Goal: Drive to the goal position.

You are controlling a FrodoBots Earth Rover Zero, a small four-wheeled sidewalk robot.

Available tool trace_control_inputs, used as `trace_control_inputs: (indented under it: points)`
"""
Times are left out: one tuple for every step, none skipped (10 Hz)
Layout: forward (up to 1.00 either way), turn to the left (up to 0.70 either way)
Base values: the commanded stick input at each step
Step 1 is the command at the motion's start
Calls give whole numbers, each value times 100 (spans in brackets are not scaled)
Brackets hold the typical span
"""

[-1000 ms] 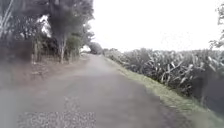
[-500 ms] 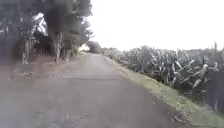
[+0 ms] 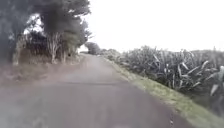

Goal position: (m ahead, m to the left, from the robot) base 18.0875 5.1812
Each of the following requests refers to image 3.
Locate rounded dark tree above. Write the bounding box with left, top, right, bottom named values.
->
left=84, top=41, right=102, bottom=56

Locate grey asphalt path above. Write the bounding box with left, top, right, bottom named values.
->
left=0, top=53, right=198, bottom=128

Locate row of flax bushes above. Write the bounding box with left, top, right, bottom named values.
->
left=99, top=45, right=224, bottom=116

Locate grass verge strip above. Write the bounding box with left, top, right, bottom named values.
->
left=99, top=55, right=224, bottom=128

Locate row of dark trees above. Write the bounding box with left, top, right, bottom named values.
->
left=0, top=0, right=93, bottom=66

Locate brown leaf-littered bank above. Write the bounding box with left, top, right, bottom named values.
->
left=0, top=53, right=86, bottom=88

